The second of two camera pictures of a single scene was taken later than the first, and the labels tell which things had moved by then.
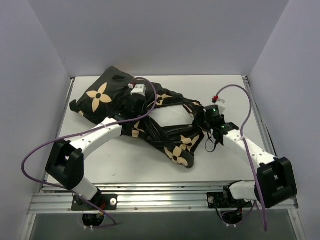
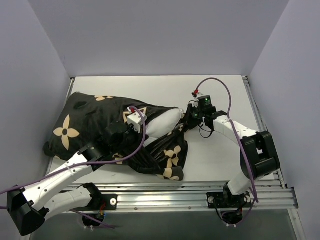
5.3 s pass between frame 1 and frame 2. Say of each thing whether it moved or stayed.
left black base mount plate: stayed
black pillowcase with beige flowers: moved
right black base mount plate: stayed
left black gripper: moved
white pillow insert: stayed
